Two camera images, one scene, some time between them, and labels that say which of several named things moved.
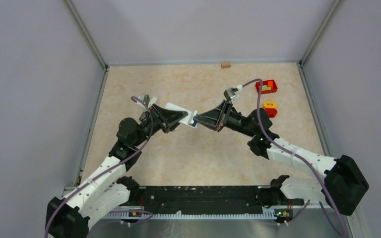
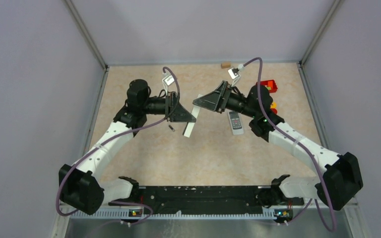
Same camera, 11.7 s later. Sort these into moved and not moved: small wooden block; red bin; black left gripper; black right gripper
Moved: black right gripper; black left gripper
Not moved: red bin; small wooden block
